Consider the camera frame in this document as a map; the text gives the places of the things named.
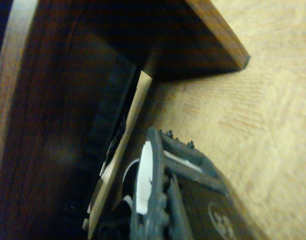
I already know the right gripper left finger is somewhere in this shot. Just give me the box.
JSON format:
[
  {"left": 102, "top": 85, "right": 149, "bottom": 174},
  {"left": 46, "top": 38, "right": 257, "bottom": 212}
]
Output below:
[{"left": 129, "top": 126, "right": 170, "bottom": 240}]

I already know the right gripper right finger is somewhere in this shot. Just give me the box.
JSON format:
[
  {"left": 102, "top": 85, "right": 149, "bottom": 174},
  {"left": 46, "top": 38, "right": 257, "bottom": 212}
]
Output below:
[{"left": 160, "top": 128, "right": 230, "bottom": 199}]

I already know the brown shoe rack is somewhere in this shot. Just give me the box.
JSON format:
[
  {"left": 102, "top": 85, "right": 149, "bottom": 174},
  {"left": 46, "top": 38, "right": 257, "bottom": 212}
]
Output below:
[{"left": 0, "top": 0, "right": 251, "bottom": 240}]

